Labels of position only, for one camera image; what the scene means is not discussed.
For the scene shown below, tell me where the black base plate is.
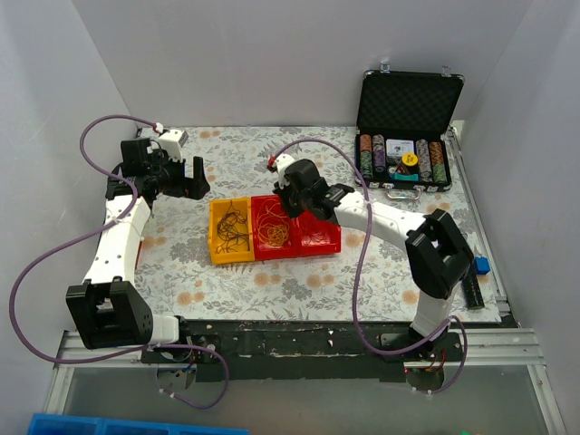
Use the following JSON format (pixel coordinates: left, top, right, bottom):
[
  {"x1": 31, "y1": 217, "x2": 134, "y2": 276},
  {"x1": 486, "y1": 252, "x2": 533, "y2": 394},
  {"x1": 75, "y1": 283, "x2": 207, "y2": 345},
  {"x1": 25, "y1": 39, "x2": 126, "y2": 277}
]
[{"x1": 140, "y1": 321, "x2": 463, "y2": 382}]

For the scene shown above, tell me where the blue plastic tray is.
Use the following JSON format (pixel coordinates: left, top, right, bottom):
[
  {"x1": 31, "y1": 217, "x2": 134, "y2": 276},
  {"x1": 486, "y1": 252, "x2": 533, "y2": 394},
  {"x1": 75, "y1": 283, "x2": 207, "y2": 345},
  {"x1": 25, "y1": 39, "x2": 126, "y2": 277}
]
[{"x1": 27, "y1": 413, "x2": 249, "y2": 435}]

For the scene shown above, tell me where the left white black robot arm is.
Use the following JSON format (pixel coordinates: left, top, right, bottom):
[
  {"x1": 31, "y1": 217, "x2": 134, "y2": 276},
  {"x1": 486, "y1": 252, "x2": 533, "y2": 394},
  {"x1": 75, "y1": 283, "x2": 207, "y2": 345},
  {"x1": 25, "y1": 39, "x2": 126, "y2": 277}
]
[{"x1": 66, "y1": 129, "x2": 209, "y2": 363}]

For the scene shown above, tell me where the white card deck box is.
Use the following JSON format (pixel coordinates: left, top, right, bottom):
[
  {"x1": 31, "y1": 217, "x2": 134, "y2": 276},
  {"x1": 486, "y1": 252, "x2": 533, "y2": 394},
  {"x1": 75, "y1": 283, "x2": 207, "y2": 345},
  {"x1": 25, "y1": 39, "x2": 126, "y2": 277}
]
[{"x1": 386, "y1": 139, "x2": 415, "y2": 158}]

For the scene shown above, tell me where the small blue toy block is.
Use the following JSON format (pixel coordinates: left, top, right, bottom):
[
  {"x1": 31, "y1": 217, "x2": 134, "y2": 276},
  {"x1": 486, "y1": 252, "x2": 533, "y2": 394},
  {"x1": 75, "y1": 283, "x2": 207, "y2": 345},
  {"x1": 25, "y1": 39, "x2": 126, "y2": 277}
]
[{"x1": 474, "y1": 256, "x2": 491, "y2": 276}]

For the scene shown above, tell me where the red wire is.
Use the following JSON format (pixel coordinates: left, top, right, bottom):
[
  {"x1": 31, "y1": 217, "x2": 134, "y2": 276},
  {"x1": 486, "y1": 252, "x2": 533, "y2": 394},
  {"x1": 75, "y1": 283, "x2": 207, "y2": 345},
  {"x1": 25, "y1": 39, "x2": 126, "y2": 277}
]
[{"x1": 303, "y1": 217, "x2": 336, "y2": 248}]

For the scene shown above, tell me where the black microphone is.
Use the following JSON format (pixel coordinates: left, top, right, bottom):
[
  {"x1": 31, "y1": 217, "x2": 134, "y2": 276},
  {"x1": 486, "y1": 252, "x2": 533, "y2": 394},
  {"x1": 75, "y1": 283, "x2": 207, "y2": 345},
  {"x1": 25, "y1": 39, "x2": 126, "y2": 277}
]
[{"x1": 460, "y1": 267, "x2": 485, "y2": 310}]

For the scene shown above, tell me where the yellow round dealer button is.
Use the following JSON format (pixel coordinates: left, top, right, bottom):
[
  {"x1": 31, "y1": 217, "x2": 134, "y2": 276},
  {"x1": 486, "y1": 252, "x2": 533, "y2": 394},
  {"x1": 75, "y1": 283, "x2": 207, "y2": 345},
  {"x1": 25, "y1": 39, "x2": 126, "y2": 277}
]
[{"x1": 401, "y1": 152, "x2": 419, "y2": 167}]

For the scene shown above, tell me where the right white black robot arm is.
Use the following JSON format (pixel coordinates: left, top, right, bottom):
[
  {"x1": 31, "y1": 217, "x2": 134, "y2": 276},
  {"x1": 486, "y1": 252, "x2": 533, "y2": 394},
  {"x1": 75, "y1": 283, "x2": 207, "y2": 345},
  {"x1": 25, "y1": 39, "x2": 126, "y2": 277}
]
[{"x1": 268, "y1": 154, "x2": 474, "y2": 361}]

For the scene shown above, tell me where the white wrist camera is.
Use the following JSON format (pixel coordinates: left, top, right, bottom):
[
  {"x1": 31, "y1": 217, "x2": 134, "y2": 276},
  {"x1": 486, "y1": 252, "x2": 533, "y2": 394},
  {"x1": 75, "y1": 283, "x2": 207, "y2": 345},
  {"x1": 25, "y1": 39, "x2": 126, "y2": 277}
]
[
  {"x1": 274, "y1": 153, "x2": 295, "y2": 189},
  {"x1": 158, "y1": 129, "x2": 189, "y2": 161}
]

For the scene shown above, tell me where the black wire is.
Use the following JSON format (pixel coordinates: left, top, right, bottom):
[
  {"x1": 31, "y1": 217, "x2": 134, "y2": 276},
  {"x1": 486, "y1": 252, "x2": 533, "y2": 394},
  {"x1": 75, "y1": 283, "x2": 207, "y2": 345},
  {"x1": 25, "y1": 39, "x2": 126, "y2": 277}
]
[{"x1": 216, "y1": 198, "x2": 251, "y2": 255}]

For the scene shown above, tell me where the red double plastic bin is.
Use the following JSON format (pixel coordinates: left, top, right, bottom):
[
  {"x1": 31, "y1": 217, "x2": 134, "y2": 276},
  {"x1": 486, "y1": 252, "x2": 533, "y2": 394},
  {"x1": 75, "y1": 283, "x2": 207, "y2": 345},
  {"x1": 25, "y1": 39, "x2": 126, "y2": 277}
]
[{"x1": 251, "y1": 195, "x2": 342, "y2": 261}]

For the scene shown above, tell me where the red white toy block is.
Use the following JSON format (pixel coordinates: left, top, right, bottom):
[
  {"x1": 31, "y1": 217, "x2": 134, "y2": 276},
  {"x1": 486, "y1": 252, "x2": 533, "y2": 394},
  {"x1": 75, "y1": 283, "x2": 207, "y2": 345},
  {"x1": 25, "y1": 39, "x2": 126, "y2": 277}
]
[{"x1": 135, "y1": 237, "x2": 144, "y2": 269}]

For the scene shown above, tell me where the aluminium frame rail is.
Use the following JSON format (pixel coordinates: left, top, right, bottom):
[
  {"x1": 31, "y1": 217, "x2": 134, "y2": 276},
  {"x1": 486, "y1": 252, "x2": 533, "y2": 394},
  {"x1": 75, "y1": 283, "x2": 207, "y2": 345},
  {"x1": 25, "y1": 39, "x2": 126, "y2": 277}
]
[{"x1": 44, "y1": 326, "x2": 549, "y2": 420}]

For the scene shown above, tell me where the yellow plastic bin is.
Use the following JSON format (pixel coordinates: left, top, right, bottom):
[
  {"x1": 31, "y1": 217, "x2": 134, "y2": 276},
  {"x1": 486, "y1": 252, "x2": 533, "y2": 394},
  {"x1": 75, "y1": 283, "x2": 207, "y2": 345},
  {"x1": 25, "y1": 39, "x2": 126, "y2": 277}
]
[{"x1": 208, "y1": 197, "x2": 255, "y2": 265}]

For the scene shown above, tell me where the yellow wire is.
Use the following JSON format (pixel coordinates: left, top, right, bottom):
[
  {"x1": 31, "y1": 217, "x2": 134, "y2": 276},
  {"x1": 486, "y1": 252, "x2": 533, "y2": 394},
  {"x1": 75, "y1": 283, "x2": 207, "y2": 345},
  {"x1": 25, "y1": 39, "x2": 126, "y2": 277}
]
[{"x1": 255, "y1": 198, "x2": 293, "y2": 249}]

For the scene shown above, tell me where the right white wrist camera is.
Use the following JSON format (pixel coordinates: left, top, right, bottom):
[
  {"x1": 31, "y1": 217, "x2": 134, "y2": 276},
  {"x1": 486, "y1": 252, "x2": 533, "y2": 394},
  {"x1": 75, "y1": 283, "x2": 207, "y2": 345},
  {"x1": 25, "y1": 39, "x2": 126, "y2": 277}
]
[{"x1": 274, "y1": 153, "x2": 295, "y2": 189}]

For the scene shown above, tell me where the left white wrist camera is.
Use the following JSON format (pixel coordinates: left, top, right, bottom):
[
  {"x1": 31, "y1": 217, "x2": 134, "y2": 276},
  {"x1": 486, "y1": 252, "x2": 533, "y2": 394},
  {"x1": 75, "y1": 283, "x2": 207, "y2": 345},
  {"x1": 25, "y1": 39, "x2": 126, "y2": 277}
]
[{"x1": 158, "y1": 129, "x2": 189, "y2": 161}]

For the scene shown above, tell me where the black poker chip case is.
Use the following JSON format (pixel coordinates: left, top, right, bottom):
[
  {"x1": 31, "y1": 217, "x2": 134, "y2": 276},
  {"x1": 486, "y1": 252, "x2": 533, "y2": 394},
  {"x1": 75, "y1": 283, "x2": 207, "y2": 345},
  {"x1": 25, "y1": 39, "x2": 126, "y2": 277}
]
[{"x1": 354, "y1": 70, "x2": 465, "y2": 193}]

